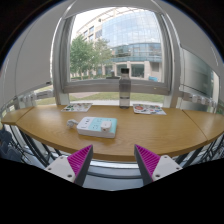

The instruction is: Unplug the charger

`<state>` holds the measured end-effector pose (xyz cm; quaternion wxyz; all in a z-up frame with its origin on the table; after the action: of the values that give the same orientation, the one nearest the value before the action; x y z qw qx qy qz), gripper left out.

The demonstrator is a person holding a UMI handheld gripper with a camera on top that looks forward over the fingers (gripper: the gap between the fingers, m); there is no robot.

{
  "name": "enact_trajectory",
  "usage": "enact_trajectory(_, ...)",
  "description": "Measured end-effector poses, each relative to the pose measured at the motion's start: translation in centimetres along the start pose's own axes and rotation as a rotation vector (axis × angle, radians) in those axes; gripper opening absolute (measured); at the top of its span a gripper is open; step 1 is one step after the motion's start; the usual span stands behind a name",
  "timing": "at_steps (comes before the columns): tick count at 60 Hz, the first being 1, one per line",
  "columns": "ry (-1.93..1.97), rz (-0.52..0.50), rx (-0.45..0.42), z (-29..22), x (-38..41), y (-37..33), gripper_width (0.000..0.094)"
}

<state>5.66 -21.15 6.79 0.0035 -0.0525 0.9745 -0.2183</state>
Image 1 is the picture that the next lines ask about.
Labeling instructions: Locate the white wall socket rail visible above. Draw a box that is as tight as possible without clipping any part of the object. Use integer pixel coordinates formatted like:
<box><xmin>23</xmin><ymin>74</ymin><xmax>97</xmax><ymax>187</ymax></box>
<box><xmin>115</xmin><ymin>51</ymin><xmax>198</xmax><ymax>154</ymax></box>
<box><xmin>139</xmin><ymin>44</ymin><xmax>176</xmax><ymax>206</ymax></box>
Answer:
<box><xmin>13</xmin><ymin>93</ymin><xmax>38</xmax><ymax>109</ymax></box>
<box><xmin>181</xmin><ymin>91</ymin><xmax>216</xmax><ymax>108</ymax></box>

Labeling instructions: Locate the white and mint power strip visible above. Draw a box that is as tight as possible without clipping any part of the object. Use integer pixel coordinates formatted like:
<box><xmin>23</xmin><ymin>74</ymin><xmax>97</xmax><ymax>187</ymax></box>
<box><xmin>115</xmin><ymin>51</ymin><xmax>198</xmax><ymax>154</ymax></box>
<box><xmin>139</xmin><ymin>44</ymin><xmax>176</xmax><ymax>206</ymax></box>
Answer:
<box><xmin>76</xmin><ymin>116</ymin><xmax>118</xmax><ymax>139</ymax></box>

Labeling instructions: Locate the dark chair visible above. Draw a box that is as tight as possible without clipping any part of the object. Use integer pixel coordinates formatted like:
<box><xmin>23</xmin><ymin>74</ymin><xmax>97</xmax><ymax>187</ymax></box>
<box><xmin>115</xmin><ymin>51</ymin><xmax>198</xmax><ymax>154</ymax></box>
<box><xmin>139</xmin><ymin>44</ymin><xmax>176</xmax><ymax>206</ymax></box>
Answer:
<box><xmin>0</xmin><ymin>128</ymin><xmax>23</xmax><ymax>163</ymax></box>

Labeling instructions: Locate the small colourful sticker sheet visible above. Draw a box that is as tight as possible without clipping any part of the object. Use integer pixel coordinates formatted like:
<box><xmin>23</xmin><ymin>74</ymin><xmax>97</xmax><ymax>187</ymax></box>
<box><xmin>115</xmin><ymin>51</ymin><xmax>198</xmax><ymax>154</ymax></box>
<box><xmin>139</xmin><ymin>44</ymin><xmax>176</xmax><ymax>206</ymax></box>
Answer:
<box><xmin>60</xmin><ymin>102</ymin><xmax>93</xmax><ymax>113</ymax></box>

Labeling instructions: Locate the clear bottle with black cap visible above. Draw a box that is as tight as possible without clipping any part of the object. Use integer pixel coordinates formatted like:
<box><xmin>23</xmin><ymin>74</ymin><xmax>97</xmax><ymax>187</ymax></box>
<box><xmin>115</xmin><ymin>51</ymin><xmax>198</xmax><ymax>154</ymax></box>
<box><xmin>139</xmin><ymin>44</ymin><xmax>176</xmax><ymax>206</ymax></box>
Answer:
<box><xmin>118</xmin><ymin>67</ymin><xmax>132</xmax><ymax>109</ymax></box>

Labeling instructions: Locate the large colourful sticker sheet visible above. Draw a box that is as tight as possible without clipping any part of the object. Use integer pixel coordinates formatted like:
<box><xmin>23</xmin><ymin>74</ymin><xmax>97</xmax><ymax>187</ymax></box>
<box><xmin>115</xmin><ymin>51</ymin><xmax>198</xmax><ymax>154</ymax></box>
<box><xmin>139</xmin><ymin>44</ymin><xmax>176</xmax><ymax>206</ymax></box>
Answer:
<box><xmin>132</xmin><ymin>103</ymin><xmax>167</xmax><ymax>116</ymax></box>

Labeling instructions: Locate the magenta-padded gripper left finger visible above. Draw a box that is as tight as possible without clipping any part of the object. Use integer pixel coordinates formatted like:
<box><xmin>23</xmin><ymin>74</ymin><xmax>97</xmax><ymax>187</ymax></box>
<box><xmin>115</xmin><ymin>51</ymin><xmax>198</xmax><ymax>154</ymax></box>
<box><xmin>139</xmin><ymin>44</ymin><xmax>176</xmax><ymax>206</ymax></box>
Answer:
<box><xmin>44</xmin><ymin>144</ymin><xmax>94</xmax><ymax>187</ymax></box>

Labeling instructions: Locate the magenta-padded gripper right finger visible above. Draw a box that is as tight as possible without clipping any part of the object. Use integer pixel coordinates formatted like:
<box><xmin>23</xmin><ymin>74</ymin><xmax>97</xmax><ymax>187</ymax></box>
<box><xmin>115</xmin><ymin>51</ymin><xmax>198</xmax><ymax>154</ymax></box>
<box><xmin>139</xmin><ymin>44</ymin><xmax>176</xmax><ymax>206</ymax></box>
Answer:
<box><xmin>133</xmin><ymin>144</ymin><xmax>183</xmax><ymax>186</ymax></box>

